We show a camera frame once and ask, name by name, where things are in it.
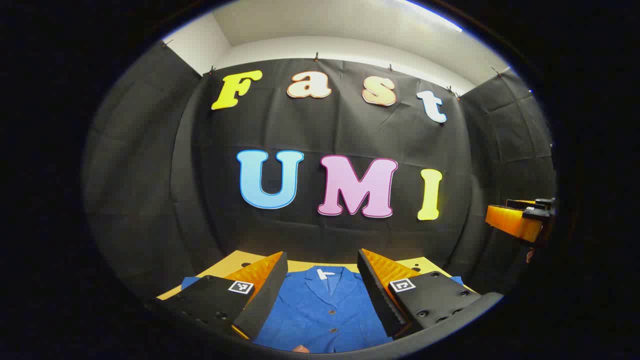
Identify black backdrop cloth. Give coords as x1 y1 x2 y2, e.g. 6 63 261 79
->
82 39 558 301

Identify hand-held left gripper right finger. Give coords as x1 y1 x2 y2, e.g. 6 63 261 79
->
356 248 503 340

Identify blue button-up shirt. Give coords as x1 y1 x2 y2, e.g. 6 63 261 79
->
181 265 465 354

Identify row of small backdrop clips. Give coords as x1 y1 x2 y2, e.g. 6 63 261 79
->
161 39 502 99

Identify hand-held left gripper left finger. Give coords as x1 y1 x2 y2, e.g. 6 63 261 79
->
145 251 289 341

